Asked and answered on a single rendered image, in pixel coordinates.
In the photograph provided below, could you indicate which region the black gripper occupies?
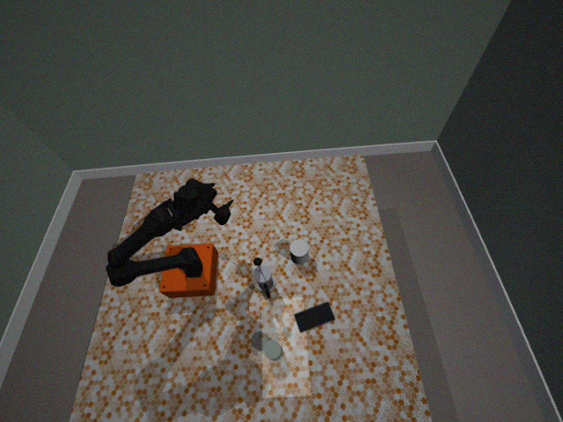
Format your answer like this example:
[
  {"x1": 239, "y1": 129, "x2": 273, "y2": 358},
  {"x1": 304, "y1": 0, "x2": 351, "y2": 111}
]
[{"x1": 186, "y1": 178, "x2": 233, "y2": 225}]

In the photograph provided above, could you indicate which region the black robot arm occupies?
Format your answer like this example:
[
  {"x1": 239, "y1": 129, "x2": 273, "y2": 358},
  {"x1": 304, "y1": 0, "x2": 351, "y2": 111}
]
[{"x1": 106, "y1": 182, "x2": 217, "y2": 287}]

